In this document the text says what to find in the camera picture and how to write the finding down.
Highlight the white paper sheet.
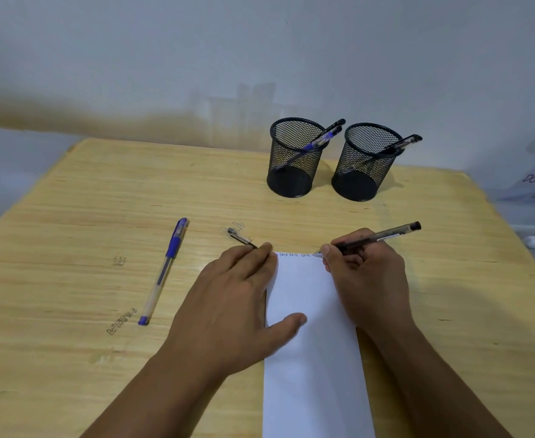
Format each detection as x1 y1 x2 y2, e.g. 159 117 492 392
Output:
262 251 377 438

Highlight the person's left forearm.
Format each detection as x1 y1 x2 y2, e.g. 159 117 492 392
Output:
79 346 231 438

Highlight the blue pen with black cap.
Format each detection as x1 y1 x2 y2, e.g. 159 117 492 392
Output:
274 118 346 171
280 126 343 168

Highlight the person's left hand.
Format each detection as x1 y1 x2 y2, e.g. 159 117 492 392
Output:
163 242 308 378

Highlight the person's right hand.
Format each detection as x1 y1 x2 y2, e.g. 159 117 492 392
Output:
320 228 418 335

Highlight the black ballpoint pen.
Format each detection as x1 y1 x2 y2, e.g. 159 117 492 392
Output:
313 221 422 259

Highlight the black pen cap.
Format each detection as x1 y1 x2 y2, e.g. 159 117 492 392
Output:
227 227 259 249

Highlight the black mesh pen holder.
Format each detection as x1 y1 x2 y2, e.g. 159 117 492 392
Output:
331 123 404 203
266 117 328 199

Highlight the blue pen with clear barrel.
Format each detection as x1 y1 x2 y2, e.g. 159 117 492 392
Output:
138 217 189 326

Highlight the black pen with clear barrel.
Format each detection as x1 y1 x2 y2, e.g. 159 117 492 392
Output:
361 134 423 167
354 146 406 171

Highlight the person's right forearm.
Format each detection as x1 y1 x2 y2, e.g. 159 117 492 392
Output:
358 321 515 438

